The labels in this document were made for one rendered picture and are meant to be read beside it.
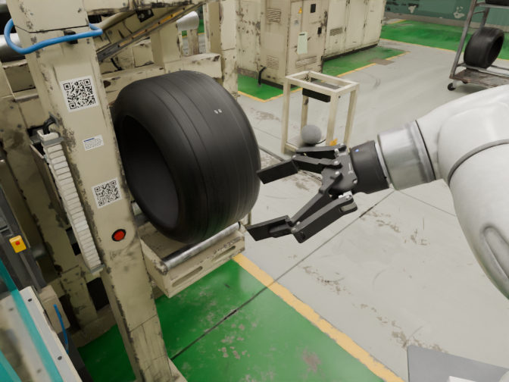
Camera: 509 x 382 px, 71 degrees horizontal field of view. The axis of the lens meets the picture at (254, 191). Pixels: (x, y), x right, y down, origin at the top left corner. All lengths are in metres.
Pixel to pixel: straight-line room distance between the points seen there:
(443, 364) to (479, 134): 1.08
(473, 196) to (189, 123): 0.77
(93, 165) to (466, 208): 0.89
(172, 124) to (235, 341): 1.43
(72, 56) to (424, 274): 2.37
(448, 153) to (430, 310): 2.06
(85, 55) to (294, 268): 1.93
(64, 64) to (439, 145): 0.80
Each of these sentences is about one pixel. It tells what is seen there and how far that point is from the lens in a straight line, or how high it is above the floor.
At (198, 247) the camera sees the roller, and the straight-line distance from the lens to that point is 1.32.
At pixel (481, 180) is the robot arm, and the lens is 0.45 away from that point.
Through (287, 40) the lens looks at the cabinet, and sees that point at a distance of 5.50.
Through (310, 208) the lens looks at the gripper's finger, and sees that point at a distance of 0.53.
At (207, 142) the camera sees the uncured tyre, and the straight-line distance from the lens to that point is 1.03.
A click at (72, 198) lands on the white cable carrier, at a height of 1.24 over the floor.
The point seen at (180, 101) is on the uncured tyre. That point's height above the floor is 1.44.
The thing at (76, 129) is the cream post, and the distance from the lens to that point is 1.01.
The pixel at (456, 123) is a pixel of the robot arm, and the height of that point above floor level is 1.62.
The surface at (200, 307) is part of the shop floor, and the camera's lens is 2.31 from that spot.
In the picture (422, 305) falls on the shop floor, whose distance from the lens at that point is 2.51.
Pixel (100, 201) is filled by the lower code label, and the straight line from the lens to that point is 1.12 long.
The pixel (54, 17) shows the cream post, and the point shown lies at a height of 1.68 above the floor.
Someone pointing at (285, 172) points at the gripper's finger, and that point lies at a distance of 0.65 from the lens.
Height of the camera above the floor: 1.80
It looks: 34 degrees down
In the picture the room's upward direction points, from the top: straight up
